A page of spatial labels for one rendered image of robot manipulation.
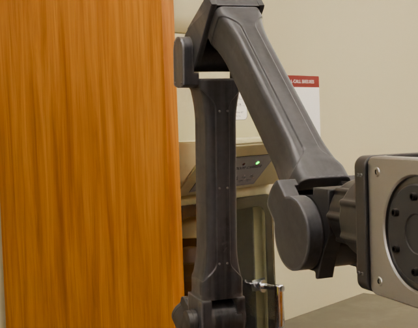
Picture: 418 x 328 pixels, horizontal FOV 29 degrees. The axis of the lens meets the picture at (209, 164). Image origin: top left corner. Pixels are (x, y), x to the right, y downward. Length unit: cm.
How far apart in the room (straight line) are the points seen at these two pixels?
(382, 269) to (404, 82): 248
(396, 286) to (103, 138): 88
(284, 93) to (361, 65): 196
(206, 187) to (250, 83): 21
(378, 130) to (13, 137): 163
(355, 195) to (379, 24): 230
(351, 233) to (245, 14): 40
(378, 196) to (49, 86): 99
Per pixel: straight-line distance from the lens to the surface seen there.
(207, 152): 112
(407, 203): 68
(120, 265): 148
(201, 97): 112
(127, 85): 143
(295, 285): 259
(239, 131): 166
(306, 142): 90
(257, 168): 159
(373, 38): 299
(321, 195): 81
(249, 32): 103
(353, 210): 75
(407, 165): 67
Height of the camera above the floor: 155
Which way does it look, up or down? 3 degrees down
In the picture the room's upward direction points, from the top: 2 degrees counter-clockwise
